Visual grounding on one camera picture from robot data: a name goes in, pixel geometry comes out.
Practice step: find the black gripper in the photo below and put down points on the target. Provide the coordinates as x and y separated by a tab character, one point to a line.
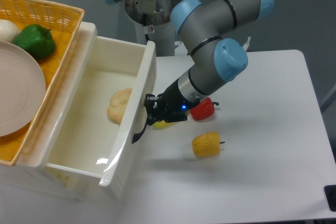
169	106

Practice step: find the white drawer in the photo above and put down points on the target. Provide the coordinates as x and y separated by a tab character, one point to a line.
88	148

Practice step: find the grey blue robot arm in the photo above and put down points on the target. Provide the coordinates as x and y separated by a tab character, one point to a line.
201	27

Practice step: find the white drawer cabinet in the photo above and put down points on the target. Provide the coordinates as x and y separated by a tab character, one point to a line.
30	170

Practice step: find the yellow banana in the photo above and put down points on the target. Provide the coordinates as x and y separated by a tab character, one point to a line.
161	125

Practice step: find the red bell pepper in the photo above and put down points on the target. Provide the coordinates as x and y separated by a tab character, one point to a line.
204	109

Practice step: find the beige bread roll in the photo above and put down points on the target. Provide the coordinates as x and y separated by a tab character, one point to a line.
117	104

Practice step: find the yellow bell pepper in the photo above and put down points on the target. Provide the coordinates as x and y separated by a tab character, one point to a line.
207	145

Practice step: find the green bell pepper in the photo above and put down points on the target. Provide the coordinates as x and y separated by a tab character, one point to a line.
36	40

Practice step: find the pink plate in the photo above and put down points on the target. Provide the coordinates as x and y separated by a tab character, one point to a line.
23	88

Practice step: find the white onion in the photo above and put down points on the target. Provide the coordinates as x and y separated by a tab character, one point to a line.
9	31

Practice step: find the black object at table edge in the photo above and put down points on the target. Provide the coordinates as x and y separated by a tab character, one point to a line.
330	193

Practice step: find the black drawer handle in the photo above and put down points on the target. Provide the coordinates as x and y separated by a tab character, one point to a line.
138	135

